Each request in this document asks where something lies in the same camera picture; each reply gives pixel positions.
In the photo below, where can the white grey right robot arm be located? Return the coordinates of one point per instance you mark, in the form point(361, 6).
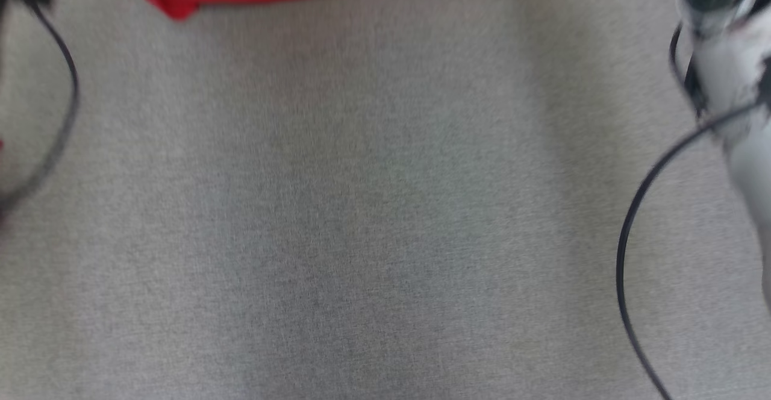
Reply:
point(732, 74)

